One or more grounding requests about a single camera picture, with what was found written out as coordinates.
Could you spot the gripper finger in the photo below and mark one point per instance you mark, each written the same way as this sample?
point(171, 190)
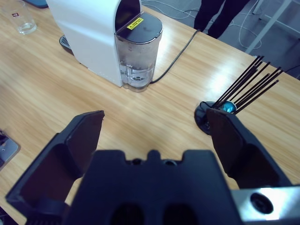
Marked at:
point(58, 159)
point(239, 150)

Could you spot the white capsule coffee machine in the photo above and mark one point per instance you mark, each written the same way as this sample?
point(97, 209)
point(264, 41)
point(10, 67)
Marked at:
point(89, 35)

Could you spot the clear drinking glass red logo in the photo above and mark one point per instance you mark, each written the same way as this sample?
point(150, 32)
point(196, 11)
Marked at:
point(25, 25)

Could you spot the blue coffee capsule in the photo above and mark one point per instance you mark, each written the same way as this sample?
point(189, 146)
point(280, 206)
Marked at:
point(228, 107)

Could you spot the black capsule holder with rods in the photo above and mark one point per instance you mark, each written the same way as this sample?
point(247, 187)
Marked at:
point(200, 114)

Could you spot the clear water tank black lid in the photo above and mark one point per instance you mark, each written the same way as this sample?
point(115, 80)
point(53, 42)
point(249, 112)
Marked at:
point(138, 54)

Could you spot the bystander in dark clothes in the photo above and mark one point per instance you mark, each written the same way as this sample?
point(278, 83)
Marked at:
point(211, 14)

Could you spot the slim white metal leg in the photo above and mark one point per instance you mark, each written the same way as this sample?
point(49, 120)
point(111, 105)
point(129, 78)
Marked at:
point(257, 7)

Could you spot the centre metal mount plate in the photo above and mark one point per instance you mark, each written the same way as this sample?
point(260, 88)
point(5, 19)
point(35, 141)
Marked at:
point(9, 152)

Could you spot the white metal stand frame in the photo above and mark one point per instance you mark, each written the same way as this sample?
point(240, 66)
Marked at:
point(265, 30)

